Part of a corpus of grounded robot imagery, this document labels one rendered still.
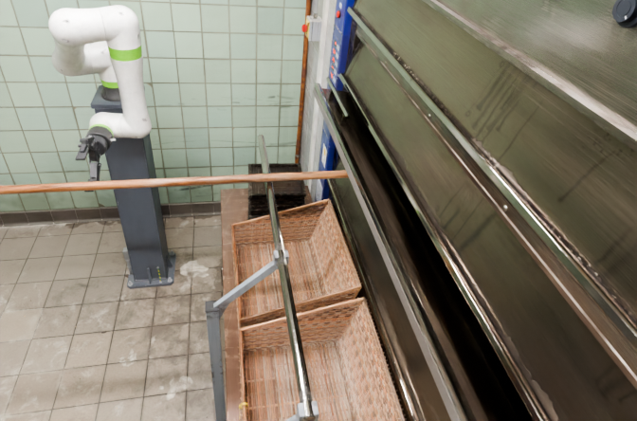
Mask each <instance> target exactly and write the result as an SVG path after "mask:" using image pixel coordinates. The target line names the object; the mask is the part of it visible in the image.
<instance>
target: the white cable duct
mask: <svg viewBox="0 0 637 421"><path fill-rule="evenodd" d="M329 2H330V0H324V2H323V12H322V22H321V33H320V43H319V53H318V73H317V83H319V84H320V86H321V78H322V68H323V59H324V49H325V40H326V30H327V21H328V11H329ZM318 115H319V105H318V103H317V100H316V98H315V103H314V114H313V124H312V134H311V144H310V155H309V165H308V172H313V162H314V152H315V143H316V133H317V124H318ZM311 181H312V179H308V180H307V185H306V186H308V188H309V191H311Z"/></svg>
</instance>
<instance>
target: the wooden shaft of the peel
mask: <svg viewBox="0 0 637 421"><path fill-rule="evenodd" d="M347 177H349V176H348V175H347V172H346V170H343V171H322V172H301V173H280V174H239V175H217V176H197V177H176V178H155V179H134V180H113V181H91V182H70V183H49V184H28V185H7V186H0V194H18V193H37V192H75V191H94V190H114V189H133V188H153V187H172V186H192V185H211V184H231V183H250V182H269V181H289V180H308V179H328V178H347Z"/></svg>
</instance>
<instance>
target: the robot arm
mask: <svg viewBox="0 0 637 421"><path fill-rule="evenodd" d="M48 27H49V30H50V33H51V35H52V36H53V38H54V41H55V49H54V51H53V53H52V57H51V60H52V63H53V66H54V67H55V69H56V70H57V71H58V72H60V73H61V74H63V75H65V76H68V77H75V76H81V75H89V74H96V73H98V74H99V76H100V80H101V83H102V90H101V92H100V94H101V97H102V98H103V99H104V100H106V101H121V106H122V110H123V114H118V113H106V112H100V113H97V114H96V115H94V116H93V117H92V118H91V120H90V122H89V130H88V132H87V135H86V137H84V138H80V142H81V143H82V144H78V147H79V148H80V150H79V151H78V154H77V156H76V158H75V159H76V160H85V159H86V157H87V154H88V157H89V165H90V179H88V181H87V182H91V181H100V167H101V163H100V157H101V156H102V155H104V154H105V152H106V151H107V150H108V149H109V148H110V145H112V142H113V141H116V137H130V138H143V137H146V136H148V135H149V133H150V132H151V129H152V124H151V120H150V117H149V113H148V109H147V104H146V99H145V93H144V83H143V54H142V49H141V37H140V28H139V21H138V19H137V16H136V14H135V13H134V12H133V11H132V10H131V9H129V8H127V7H125V6H123V5H114V6H108V7H102V8H95V9H69V8H64V9H57V10H56V11H54V12H53V13H52V14H51V16H50V18H49V21H48ZM91 161H95V162H93V163H91Z"/></svg>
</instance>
